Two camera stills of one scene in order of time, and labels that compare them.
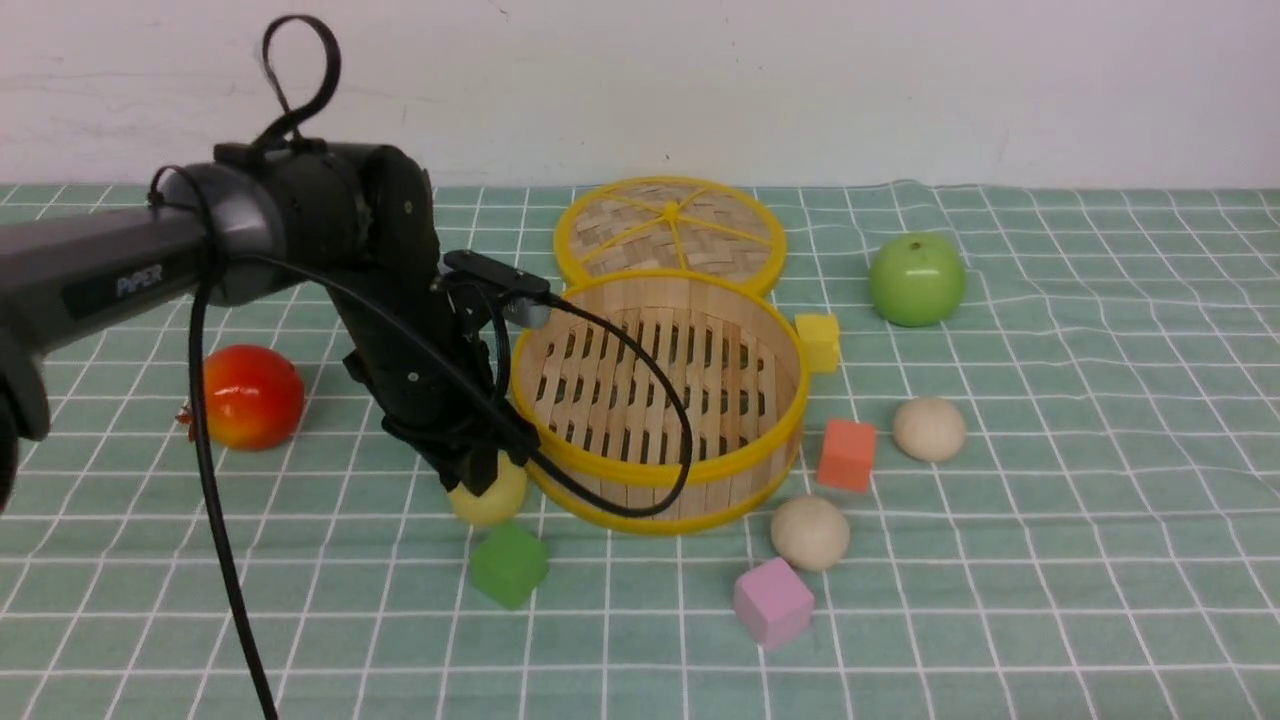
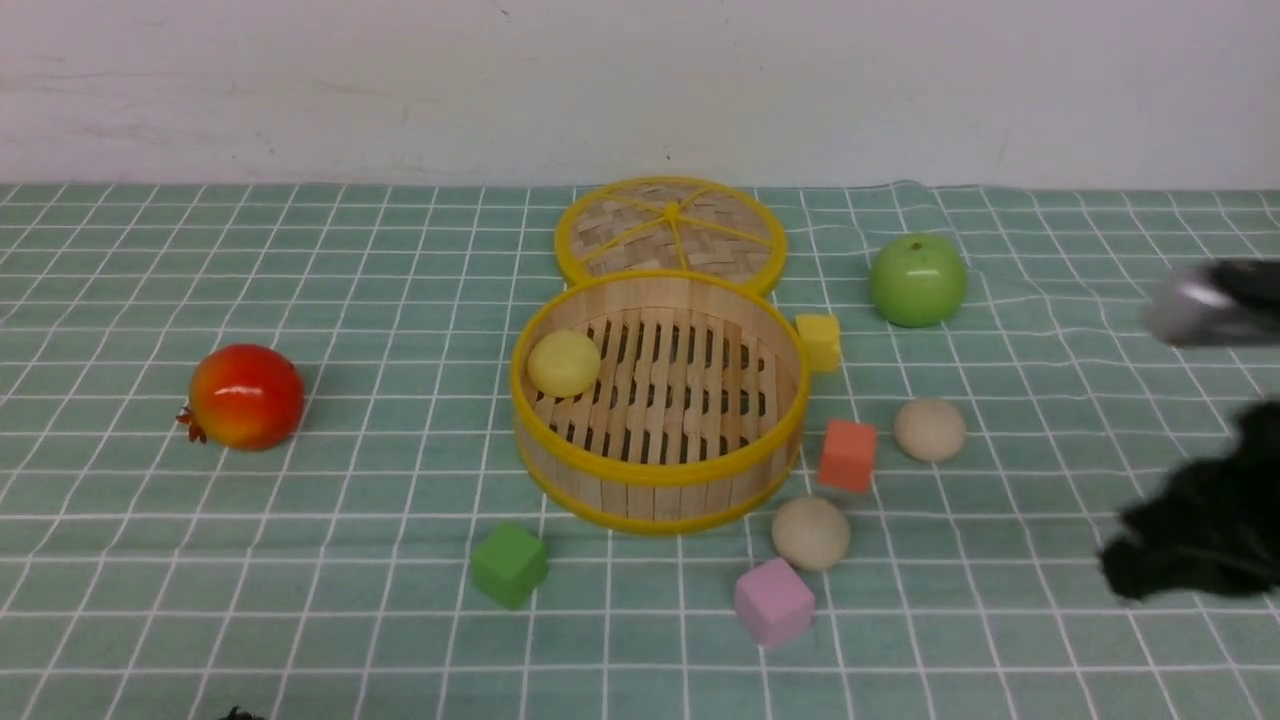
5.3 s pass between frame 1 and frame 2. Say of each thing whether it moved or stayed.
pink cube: stayed
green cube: stayed
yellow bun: moved
